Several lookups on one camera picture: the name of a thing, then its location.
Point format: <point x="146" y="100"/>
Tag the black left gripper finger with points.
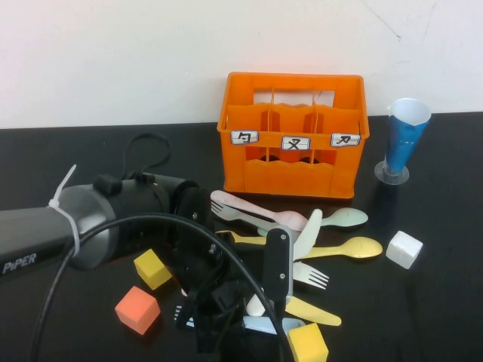
<point x="219" y="343"/>
<point x="226" y="301"/>

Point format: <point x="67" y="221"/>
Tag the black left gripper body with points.
<point x="211" y="260"/>

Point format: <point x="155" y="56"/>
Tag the light blue plastic fork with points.
<point x="260" y="325"/>

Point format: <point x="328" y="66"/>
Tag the white plastic fork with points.
<point x="309" y="273"/>

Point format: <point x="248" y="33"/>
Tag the pale white plastic knife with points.
<point x="309" y="234"/>

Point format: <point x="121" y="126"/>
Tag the orange plastic cutlery holder crate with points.
<point x="287" y="181"/>

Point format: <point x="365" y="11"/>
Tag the yellow plastic fork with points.
<point x="249" y="239"/>

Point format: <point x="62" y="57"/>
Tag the grey plastic fork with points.
<point x="226" y="213"/>

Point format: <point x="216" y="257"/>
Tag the yellow foam cube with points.
<point x="307" y="341"/>
<point x="151" y="269"/>

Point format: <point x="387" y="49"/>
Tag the orange foam cube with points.
<point x="137" y="309"/>

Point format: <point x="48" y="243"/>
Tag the pink plastic spoon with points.
<point x="292" y="219"/>

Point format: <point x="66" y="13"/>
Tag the yellow plastic knife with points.
<point x="320" y="316"/>

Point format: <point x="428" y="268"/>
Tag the white label spoon character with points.
<point x="244" y="138"/>

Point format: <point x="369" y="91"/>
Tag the yellow plastic spoon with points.
<point x="358" y="248"/>

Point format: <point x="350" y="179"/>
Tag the white label fork character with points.
<point x="296" y="143"/>

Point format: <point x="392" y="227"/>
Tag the mint green plastic spoon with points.
<point x="351" y="218"/>

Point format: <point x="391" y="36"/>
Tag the white zip tie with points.
<point x="64" y="216"/>

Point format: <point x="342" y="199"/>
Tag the white label knife character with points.
<point x="345" y="140"/>

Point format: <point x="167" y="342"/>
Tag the white foam cube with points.
<point x="403" y="249"/>

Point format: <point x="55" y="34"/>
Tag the blue cone cup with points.
<point x="383" y="174"/>

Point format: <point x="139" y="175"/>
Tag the blue paper cone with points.
<point x="403" y="143"/>

